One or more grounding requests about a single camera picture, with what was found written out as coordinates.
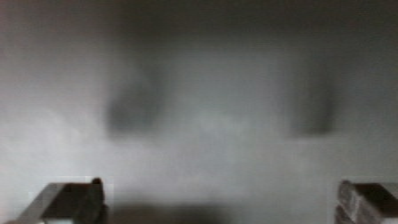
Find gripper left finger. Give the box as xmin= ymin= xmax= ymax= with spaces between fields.
xmin=17 ymin=178 xmax=109 ymax=224

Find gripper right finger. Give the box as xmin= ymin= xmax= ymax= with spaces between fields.
xmin=335 ymin=180 xmax=398 ymax=224

